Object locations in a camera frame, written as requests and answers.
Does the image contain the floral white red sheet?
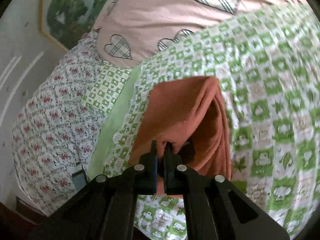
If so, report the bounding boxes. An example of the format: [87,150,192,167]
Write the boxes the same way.
[12,31,126,216]

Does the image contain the pink quilt with hearts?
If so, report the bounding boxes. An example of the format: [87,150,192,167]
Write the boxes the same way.
[94,0,305,68]

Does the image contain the framed landscape painting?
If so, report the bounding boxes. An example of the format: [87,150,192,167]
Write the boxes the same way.
[38,0,114,51]

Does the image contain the green checkered bed sheet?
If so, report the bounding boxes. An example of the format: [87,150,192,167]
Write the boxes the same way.
[87,4,319,238]

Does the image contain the rust orange patterned sweater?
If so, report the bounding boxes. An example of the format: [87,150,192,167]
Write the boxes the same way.
[129,76,232,179]

